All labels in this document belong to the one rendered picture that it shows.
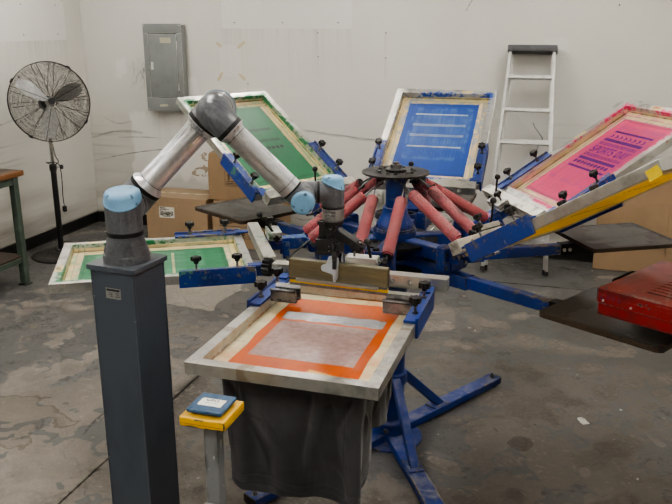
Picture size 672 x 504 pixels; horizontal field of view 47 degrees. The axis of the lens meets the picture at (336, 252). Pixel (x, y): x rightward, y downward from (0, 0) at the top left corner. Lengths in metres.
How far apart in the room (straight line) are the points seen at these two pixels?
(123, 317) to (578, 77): 4.78
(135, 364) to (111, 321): 0.16
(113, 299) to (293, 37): 4.74
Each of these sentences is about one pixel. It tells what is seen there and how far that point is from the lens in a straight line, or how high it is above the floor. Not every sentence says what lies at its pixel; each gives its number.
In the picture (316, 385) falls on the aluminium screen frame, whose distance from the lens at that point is 2.18.
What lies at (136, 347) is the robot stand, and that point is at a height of 0.94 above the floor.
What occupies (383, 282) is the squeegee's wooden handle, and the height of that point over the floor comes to 1.09.
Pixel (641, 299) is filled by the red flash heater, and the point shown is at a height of 1.10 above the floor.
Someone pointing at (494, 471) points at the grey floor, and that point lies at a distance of 3.70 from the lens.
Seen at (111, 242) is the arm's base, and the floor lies 1.27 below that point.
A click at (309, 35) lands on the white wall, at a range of 6.96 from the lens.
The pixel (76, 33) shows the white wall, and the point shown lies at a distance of 7.92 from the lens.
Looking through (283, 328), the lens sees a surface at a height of 0.96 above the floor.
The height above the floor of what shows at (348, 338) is 0.95.
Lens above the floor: 1.94
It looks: 17 degrees down
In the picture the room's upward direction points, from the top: straight up
